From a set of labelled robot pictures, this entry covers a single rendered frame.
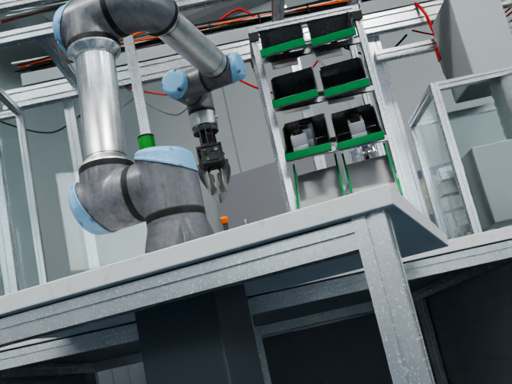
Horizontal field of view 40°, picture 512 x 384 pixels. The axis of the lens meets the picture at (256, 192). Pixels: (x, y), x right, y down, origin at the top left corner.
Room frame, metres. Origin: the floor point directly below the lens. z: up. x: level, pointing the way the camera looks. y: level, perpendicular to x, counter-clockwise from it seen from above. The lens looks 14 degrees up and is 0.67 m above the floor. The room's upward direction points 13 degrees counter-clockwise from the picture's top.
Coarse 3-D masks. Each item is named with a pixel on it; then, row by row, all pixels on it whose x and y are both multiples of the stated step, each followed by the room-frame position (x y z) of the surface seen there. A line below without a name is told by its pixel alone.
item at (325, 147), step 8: (296, 120) 2.09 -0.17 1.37; (304, 120) 2.09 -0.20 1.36; (312, 120) 2.09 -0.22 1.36; (320, 120) 2.09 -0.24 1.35; (288, 128) 2.11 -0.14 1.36; (296, 128) 2.10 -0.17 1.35; (320, 128) 2.10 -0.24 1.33; (288, 136) 2.10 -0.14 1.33; (320, 136) 2.11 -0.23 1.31; (328, 136) 1.94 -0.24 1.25; (288, 144) 2.04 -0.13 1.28; (320, 144) 1.99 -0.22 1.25; (328, 144) 1.86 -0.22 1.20; (288, 152) 1.97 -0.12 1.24; (296, 152) 1.87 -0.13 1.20; (304, 152) 1.87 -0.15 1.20; (312, 152) 1.87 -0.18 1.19; (320, 152) 1.87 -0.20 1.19; (288, 160) 1.88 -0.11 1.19
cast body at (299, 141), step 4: (296, 132) 1.86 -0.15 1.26; (300, 132) 1.87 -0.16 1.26; (304, 132) 1.88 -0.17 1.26; (292, 136) 1.87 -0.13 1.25; (296, 136) 1.86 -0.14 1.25; (300, 136) 1.86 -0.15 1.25; (304, 136) 1.86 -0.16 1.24; (292, 140) 1.87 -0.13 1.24; (296, 140) 1.87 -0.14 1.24; (300, 140) 1.87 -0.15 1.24; (304, 140) 1.87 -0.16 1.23; (292, 144) 1.88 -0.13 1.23; (296, 144) 1.87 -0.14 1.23; (300, 144) 1.87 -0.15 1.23; (304, 144) 1.87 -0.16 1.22; (308, 144) 1.87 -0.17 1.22; (296, 148) 1.87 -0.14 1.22; (300, 148) 1.87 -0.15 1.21; (304, 148) 1.87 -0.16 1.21
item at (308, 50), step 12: (312, 48) 1.99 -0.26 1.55; (324, 48) 1.99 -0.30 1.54; (336, 48) 2.00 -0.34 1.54; (264, 60) 1.98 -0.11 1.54; (276, 60) 1.99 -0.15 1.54; (324, 96) 1.99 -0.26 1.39; (336, 96) 1.99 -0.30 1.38; (348, 96) 2.00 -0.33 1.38; (288, 108) 1.99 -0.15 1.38; (312, 156) 1.99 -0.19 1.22
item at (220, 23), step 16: (320, 0) 2.99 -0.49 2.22; (336, 0) 2.98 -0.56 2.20; (368, 0) 3.03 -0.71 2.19; (224, 16) 3.06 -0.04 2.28; (240, 16) 2.98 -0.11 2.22; (256, 16) 2.97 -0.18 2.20; (288, 16) 3.00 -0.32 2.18; (144, 32) 3.05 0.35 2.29; (208, 32) 3.01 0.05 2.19; (240, 80) 3.03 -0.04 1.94
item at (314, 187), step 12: (324, 168) 2.04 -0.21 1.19; (336, 168) 2.02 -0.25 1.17; (300, 180) 2.03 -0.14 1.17; (312, 180) 2.02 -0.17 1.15; (324, 180) 2.00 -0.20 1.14; (336, 180) 1.98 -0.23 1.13; (300, 192) 1.99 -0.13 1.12; (312, 192) 1.97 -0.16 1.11; (324, 192) 1.96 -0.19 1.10; (336, 192) 1.94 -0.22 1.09; (300, 204) 1.92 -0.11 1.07; (312, 204) 1.93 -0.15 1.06
